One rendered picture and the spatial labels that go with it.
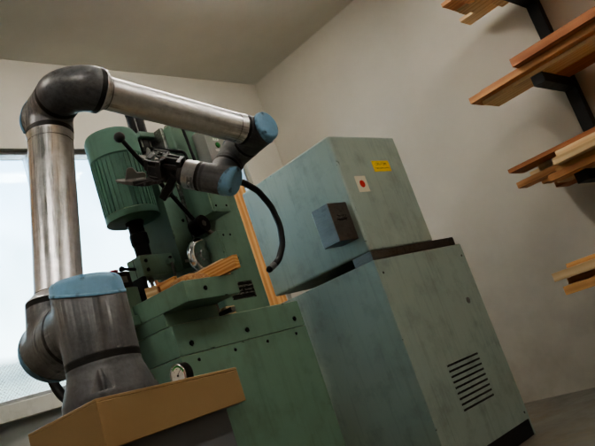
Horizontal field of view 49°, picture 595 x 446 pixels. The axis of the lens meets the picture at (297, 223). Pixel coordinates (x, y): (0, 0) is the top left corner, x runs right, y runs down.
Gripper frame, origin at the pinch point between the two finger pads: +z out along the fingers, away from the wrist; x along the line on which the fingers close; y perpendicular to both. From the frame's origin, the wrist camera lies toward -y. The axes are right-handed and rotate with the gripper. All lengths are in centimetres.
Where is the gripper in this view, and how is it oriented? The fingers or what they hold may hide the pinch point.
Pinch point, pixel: (127, 169)
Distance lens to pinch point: 212.9
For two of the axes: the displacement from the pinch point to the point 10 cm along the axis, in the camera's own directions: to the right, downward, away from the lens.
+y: 0.0, -8.0, -6.0
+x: -2.9, 5.8, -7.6
